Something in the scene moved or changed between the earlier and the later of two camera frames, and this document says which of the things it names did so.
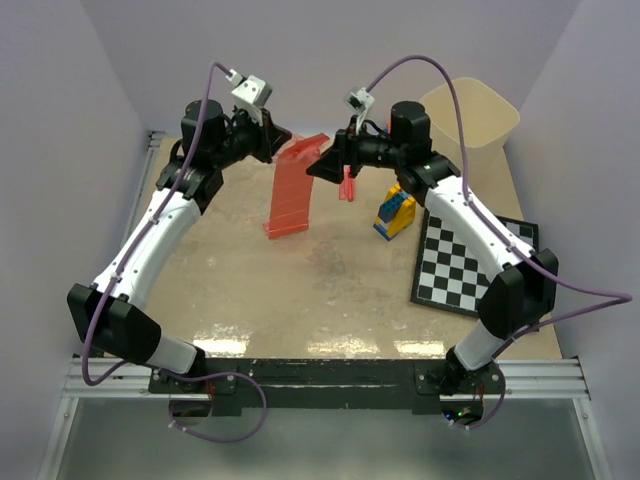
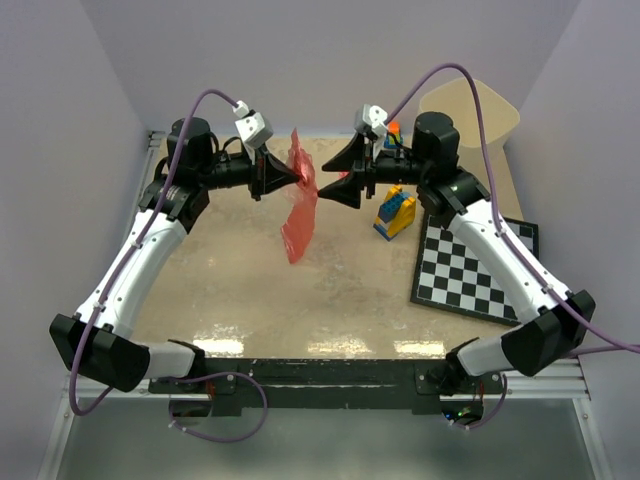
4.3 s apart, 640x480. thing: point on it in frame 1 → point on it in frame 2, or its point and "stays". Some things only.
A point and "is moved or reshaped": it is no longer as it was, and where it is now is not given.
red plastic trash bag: (291, 196) is moved or reshaped
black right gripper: (330, 165) → (348, 190)
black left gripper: (270, 136) → (266, 175)
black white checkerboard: (449, 273) stays
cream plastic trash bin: (488, 122) stays
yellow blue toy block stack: (396, 213) stays
